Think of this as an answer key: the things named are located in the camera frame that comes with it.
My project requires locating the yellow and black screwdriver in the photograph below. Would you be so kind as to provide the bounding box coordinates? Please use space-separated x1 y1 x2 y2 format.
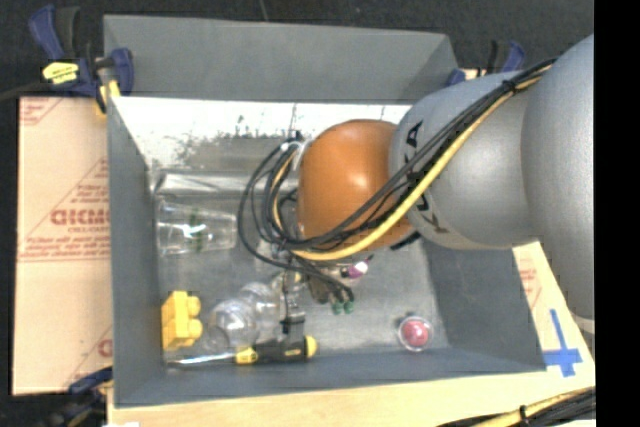
166 334 319 369

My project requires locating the red ball in clear dome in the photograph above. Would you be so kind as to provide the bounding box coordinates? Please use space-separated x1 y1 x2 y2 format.
396 314 434 353

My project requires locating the clear plastic cup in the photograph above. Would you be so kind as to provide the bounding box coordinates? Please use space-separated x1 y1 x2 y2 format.
155 196 238 257

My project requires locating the yellow toy building block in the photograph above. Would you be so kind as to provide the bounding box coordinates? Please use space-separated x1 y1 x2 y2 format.
160 290 204 352

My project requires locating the grey metal bin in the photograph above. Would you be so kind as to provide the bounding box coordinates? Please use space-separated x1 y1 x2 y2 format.
102 14 548 409

